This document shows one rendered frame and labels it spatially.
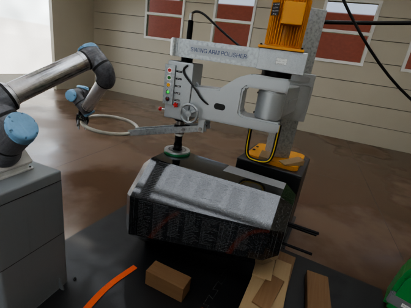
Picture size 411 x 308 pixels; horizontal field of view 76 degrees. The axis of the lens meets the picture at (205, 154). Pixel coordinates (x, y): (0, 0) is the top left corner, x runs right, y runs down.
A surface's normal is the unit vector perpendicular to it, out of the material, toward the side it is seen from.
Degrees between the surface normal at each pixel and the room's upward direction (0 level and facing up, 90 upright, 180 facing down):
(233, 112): 90
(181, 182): 45
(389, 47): 90
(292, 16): 90
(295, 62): 90
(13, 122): 52
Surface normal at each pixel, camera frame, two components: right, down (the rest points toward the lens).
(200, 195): -0.17, -0.47
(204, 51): -0.30, 0.29
